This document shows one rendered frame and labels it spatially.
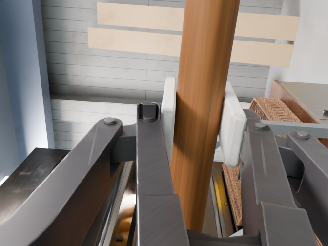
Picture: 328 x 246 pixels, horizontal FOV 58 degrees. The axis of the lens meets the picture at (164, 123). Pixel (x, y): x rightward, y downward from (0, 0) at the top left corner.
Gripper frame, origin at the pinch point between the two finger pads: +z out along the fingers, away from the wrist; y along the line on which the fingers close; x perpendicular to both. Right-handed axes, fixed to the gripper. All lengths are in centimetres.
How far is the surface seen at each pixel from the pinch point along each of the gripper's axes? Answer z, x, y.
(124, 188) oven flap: 98, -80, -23
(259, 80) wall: 361, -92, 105
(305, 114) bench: 113, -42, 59
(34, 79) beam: 307, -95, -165
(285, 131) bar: 83, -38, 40
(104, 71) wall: 360, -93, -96
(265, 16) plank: 307, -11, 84
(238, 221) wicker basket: 92, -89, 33
